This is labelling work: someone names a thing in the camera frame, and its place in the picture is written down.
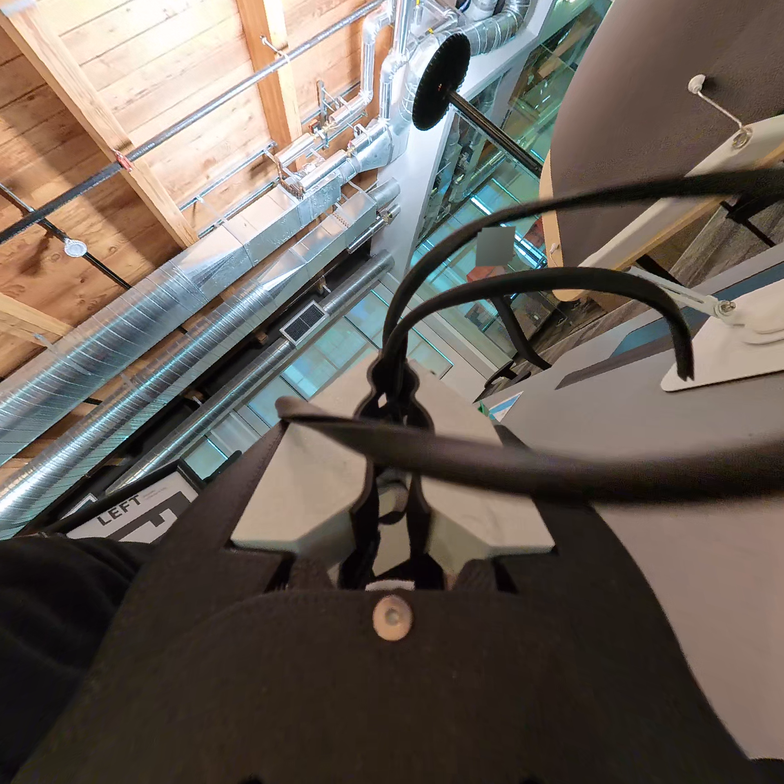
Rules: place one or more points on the black office chair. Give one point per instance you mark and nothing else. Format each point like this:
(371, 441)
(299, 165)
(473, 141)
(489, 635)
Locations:
(520, 343)

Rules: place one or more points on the silver insulated pipes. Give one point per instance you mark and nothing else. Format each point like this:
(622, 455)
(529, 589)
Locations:
(380, 79)

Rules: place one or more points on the silver spiral ventilation duct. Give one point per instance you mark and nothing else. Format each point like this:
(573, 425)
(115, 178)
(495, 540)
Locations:
(92, 355)
(184, 343)
(245, 380)

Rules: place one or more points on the rectangular metal duct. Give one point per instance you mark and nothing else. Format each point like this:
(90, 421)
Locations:
(275, 233)

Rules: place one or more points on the black pole with disc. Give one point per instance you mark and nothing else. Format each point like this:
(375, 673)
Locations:
(438, 79)

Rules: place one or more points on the black white marker board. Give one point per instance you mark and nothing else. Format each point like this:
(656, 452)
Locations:
(141, 508)

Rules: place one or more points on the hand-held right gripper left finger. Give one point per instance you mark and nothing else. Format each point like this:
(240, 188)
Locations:
(306, 490)

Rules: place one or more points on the white vent grille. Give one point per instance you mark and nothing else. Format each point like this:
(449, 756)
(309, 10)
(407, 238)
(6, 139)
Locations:
(303, 324)

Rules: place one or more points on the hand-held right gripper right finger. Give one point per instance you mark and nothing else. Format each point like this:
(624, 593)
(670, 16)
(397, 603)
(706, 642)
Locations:
(484, 527)

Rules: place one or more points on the printed paper sheet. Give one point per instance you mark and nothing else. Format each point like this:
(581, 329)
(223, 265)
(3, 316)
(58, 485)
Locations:
(505, 407)

